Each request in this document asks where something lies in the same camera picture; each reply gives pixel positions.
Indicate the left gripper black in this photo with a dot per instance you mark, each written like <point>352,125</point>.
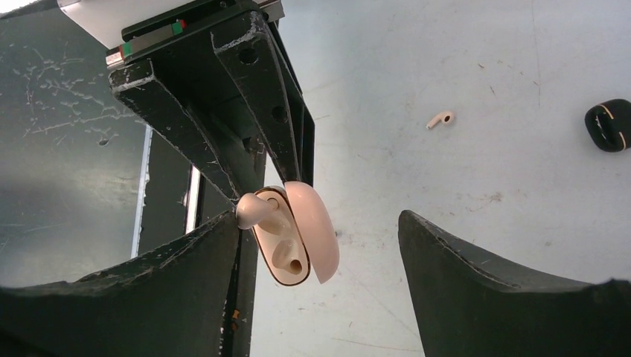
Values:
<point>197,72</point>

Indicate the black earbud charging case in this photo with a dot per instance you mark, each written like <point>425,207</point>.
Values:
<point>608,125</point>

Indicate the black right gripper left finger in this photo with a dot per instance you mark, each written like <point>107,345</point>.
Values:
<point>166,302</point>

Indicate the pink earbud with blue light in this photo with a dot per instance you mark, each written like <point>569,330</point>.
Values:
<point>442,117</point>

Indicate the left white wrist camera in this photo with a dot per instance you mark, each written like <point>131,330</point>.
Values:
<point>105,19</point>

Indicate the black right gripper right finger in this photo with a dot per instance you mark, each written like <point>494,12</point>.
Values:
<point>469,301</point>

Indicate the pink earbud charging case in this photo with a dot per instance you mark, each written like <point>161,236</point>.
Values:
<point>297,239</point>

